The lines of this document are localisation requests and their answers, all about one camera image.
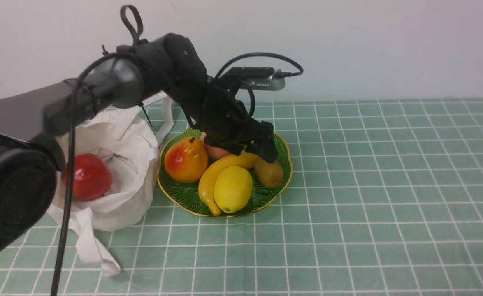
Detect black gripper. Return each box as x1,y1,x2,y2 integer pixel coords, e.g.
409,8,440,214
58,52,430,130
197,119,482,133
183,84,279,163

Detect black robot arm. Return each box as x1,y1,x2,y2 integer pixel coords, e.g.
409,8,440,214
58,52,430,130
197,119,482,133
0,33,279,251

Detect white cloth tote bag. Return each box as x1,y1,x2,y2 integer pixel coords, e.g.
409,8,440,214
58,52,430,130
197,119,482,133
69,92,174,277

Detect pink peach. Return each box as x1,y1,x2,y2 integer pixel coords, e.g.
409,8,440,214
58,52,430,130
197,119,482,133
200,132,230,161

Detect yellow lemon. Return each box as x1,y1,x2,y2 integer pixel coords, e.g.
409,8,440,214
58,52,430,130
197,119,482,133
214,166,253,214

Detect yellow banana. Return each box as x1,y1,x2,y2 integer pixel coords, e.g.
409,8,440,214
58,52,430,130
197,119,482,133
198,152,257,217

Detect orange red pear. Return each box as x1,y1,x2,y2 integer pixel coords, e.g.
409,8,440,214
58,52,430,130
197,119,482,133
164,136,209,183

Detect green leaf-shaped glass plate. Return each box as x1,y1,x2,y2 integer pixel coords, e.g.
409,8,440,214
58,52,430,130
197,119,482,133
157,129,294,219

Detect green checkered tablecloth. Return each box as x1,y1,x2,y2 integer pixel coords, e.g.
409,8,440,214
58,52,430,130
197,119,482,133
0,98,483,296

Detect red apple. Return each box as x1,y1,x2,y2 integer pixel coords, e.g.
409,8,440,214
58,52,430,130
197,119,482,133
72,153,113,201

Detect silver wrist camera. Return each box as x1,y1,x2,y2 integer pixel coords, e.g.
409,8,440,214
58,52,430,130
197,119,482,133
220,67,286,92

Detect black cable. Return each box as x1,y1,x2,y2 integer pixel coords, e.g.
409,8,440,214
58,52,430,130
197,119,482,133
50,5,304,296

